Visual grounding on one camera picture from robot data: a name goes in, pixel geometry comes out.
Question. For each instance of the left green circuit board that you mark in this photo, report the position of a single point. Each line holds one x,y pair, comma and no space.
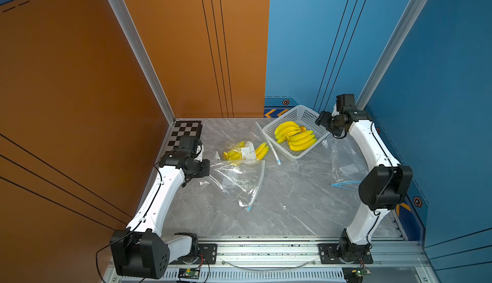
189,274

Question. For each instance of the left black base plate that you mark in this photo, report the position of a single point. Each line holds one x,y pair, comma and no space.
208,251

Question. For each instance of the black brown checkerboard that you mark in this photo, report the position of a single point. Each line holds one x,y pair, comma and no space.
178,130

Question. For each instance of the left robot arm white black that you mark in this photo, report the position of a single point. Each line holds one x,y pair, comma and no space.
140,250

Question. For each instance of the white perforated plastic basket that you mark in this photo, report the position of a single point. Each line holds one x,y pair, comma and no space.
301,115

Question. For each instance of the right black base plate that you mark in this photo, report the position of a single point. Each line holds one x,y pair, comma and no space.
331,254

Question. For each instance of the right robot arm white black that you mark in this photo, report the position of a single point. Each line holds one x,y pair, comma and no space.
381,191

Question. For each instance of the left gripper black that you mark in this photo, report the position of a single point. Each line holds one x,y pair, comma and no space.
205,171

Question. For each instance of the green circuit board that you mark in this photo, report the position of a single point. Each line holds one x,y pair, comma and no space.
189,274
360,273

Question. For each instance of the right green circuit board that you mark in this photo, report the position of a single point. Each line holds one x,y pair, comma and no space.
360,273

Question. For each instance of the yellow banana bunch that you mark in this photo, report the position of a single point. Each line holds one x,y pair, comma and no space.
301,141
288,129
245,151

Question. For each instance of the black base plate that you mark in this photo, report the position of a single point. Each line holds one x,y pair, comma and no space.
331,254
208,251

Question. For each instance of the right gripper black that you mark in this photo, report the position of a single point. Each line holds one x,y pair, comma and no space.
323,118

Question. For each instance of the right aluminium corner post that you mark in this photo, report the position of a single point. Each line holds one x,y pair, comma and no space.
399,34

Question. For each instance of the aluminium corner post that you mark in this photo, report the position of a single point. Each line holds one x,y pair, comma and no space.
399,34
130,31

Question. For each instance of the left aluminium corner post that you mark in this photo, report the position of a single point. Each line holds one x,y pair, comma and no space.
130,31

